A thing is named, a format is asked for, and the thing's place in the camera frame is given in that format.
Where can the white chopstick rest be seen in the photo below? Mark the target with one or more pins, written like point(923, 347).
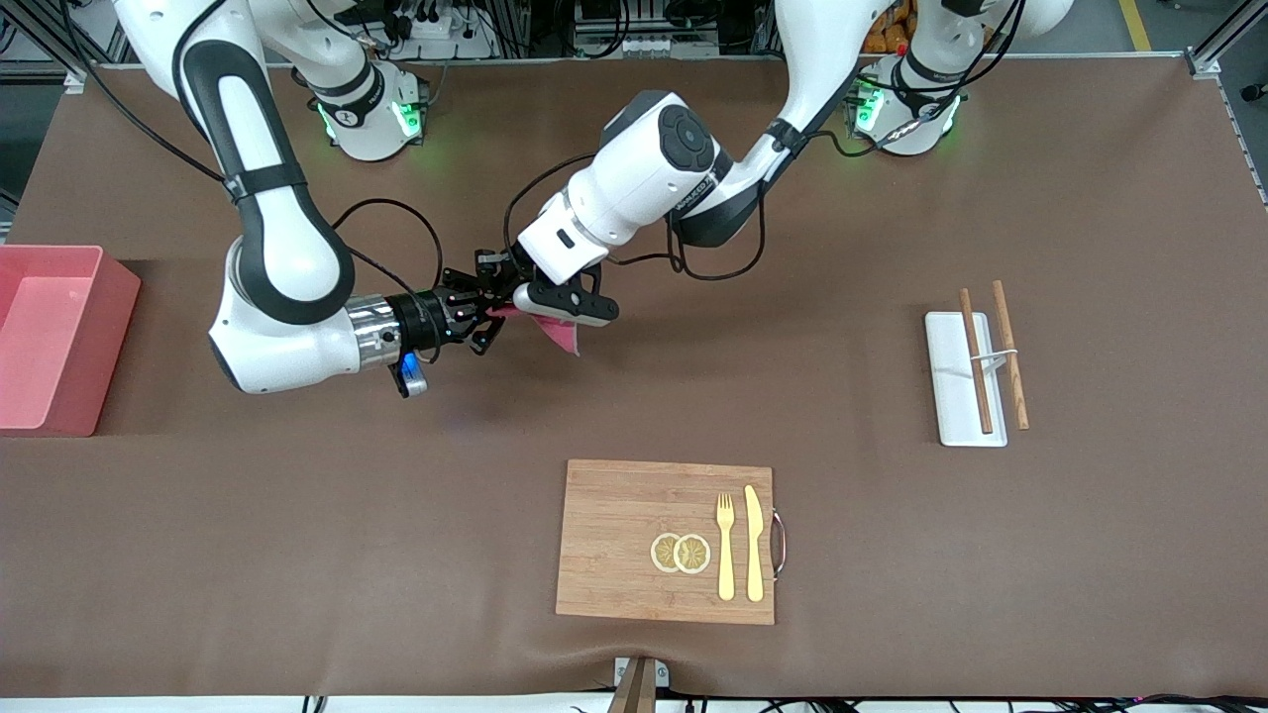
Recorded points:
point(997, 354)

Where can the pink microfibre cloth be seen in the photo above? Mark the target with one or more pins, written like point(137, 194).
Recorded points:
point(560, 335)

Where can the pile of orange packets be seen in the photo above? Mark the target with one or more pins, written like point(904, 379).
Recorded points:
point(887, 35)

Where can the metal table clamp bracket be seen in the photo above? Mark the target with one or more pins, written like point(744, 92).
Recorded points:
point(639, 688)

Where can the large table cover mat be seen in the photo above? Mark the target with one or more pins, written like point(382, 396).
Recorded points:
point(396, 475)

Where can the yellow plastic fork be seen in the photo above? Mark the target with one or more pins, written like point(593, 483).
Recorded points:
point(726, 564)

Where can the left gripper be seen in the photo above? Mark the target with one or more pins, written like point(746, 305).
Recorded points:
point(502, 271)

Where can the lemon slice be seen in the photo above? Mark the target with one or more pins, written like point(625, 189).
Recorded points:
point(693, 555)
point(661, 553)

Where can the aluminium frame strut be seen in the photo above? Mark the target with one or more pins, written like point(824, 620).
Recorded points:
point(1214, 54)
point(74, 59)

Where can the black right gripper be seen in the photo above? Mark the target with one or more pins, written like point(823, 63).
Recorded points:
point(428, 317)

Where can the pink plastic bin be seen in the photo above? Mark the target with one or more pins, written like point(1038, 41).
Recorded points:
point(59, 347)

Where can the yellow plastic knife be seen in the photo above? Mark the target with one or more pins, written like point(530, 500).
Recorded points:
point(755, 555)

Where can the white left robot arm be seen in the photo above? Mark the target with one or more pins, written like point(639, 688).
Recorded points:
point(674, 149)

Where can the white power strip with plugs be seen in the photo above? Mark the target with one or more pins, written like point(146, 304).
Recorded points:
point(436, 30)

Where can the brown wooden chopstick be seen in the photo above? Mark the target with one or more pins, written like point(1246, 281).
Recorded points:
point(982, 396)
point(1019, 396)

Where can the white socket strip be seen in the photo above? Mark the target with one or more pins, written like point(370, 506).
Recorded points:
point(644, 45)

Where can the white rectangular tray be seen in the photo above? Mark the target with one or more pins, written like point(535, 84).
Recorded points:
point(949, 396)

